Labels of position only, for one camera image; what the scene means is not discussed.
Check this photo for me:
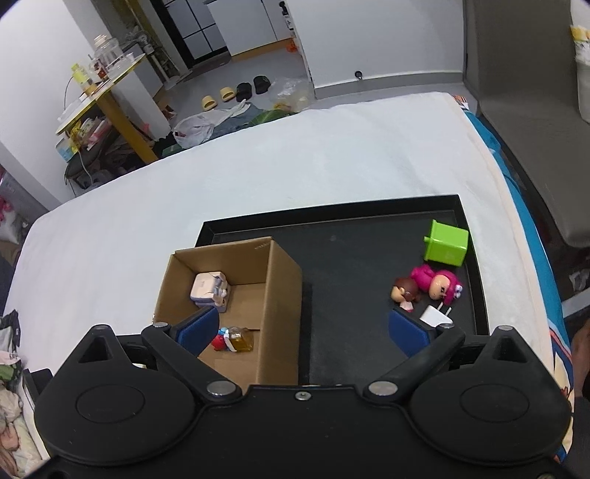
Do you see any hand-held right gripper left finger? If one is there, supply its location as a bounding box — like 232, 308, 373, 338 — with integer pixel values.
71, 305, 243, 401

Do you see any clear glass jar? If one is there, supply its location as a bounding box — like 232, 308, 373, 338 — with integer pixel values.
94, 36, 123, 70

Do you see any pink dinosaur suit doll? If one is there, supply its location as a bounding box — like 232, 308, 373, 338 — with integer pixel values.
410, 265, 463, 305

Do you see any pile of clothes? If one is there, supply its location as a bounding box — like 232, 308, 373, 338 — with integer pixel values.
0, 311, 51, 479

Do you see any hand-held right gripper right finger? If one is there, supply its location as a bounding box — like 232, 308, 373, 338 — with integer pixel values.
362, 308, 532, 401

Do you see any purple and pink toy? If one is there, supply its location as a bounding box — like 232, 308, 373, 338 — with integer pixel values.
190, 272, 230, 313

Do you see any grey chair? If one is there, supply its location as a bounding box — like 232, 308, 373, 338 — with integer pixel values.
463, 0, 590, 247

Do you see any black tray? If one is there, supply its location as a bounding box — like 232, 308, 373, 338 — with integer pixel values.
195, 194, 490, 385

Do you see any white cabinet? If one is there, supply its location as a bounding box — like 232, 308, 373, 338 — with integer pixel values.
205, 0, 296, 58

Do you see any black grid sliding door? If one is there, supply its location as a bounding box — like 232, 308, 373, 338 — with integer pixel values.
152, 0, 231, 60

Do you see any white plastic bag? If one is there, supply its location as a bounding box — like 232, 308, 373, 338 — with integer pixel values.
173, 108, 252, 149

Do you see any small brown-haired doll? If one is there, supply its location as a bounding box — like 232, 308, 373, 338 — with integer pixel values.
392, 276, 421, 314

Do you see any white bottle yellow cap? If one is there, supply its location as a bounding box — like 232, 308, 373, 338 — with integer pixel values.
570, 23, 590, 123

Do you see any cardboard box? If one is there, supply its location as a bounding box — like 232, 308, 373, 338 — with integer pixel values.
153, 237, 303, 387

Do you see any yellow perfume bottle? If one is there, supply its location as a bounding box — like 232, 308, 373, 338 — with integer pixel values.
228, 326, 255, 353

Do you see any yellow round table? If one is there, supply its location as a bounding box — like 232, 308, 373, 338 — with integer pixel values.
55, 53, 160, 164

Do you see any clear plastic bag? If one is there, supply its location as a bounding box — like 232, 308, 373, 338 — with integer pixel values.
272, 78, 312, 113

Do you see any green plastic cube cup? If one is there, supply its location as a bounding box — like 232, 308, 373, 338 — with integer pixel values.
423, 220, 470, 268

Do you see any white charger plug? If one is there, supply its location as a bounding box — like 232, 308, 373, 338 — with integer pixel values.
419, 304, 455, 325

